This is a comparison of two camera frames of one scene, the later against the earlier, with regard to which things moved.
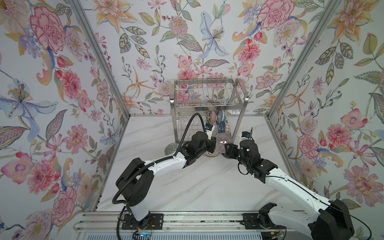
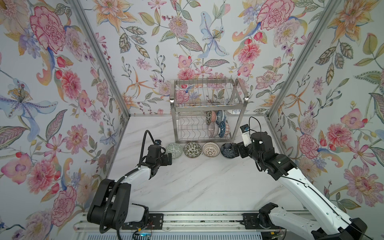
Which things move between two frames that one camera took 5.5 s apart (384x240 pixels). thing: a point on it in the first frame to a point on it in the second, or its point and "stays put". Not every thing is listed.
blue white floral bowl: (219, 116) stays put
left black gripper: (211, 143) to (165, 161)
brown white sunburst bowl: (214, 154) stays put
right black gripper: (232, 150) to (241, 148)
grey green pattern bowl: (171, 148) stays put
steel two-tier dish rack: (221, 101) stays put
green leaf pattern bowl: (209, 116) stays put
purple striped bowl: (222, 139) to (213, 130)
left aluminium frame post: (83, 18) stays put
